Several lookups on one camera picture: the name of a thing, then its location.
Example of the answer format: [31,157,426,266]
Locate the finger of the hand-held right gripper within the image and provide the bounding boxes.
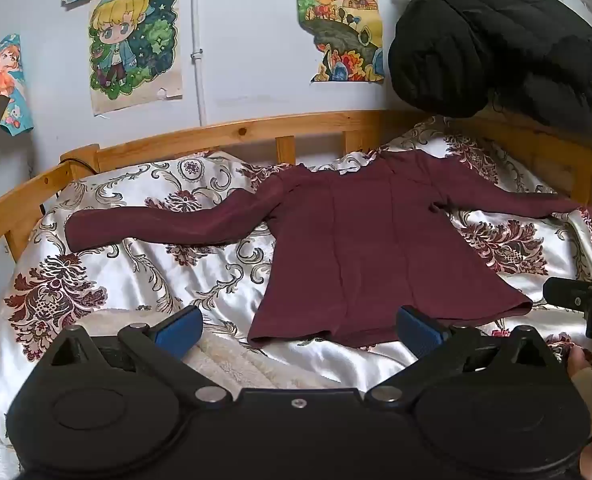
[542,276,592,312]

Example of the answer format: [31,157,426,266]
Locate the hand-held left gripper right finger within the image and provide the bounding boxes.
[365,305,572,405]

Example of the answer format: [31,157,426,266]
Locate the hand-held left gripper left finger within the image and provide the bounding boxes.
[40,304,229,407]

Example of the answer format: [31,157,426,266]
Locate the maroon long-sleeve shirt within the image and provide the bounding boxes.
[64,150,584,350]

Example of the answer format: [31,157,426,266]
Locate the white fleece blanket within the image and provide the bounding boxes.
[82,309,361,392]

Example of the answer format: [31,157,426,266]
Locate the floral satin blanket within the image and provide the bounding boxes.
[0,115,592,480]

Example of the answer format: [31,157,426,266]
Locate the black puffer jacket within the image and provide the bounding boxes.
[387,0,592,133]

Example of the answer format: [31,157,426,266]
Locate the blonde cartoon character poster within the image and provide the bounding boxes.
[88,0,185,117]

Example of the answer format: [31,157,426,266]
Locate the orange-haired cartoon girl poster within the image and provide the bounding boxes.
[0,34,36,138]

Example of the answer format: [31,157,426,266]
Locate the colourful landscape poster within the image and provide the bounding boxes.
[294,0,385,85]

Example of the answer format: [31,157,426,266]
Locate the black cable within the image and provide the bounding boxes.
[38,158,97,217]

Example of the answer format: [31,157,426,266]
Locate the wooden bed frame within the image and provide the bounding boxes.
[0,109,592,266]

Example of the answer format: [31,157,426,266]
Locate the white wall pipe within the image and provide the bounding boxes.
[190,0,207,128]

